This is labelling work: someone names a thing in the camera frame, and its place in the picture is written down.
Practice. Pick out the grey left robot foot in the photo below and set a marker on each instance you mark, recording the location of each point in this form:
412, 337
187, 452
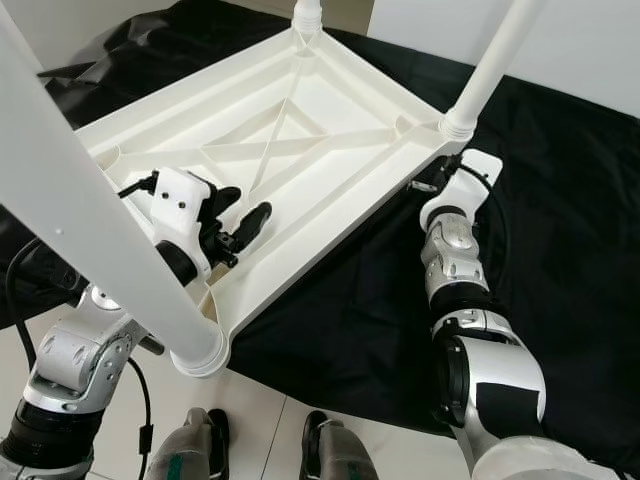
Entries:
185, 450

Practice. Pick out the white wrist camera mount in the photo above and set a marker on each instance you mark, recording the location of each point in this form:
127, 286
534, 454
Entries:
182, 215
470, 182

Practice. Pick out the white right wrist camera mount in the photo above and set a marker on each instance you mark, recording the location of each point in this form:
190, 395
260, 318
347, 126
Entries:
470, 182

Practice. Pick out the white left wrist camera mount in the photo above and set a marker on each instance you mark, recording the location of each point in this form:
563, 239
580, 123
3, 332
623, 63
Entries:
182, 215

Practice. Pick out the black metal table leg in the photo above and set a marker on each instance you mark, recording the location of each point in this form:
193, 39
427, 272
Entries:
150, 346

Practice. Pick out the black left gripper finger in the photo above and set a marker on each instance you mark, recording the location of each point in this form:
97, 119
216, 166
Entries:
226, 203
255, 224

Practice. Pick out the grey robot foot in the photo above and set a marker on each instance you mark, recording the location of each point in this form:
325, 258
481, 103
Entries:
185, 450
345, 452

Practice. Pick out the black table cloth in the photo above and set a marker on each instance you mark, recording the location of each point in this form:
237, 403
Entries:
360, 320

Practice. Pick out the grey right robot foot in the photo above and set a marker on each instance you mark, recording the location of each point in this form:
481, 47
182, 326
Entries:
345, 452

